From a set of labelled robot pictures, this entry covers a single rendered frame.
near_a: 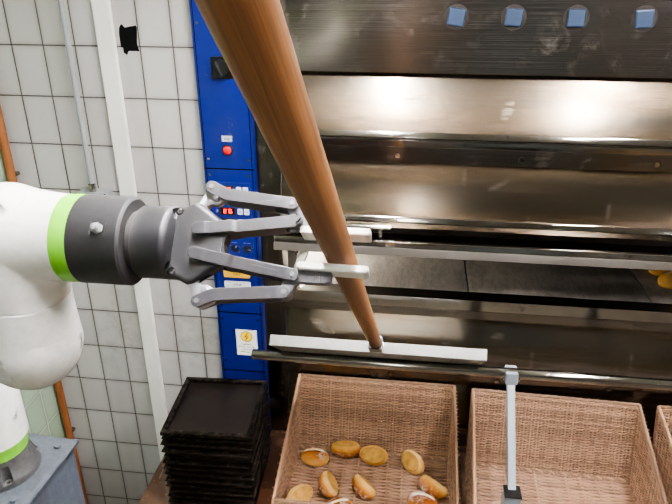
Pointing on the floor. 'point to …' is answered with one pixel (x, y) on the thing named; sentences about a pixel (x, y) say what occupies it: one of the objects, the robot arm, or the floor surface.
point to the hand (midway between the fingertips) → (335, 252)
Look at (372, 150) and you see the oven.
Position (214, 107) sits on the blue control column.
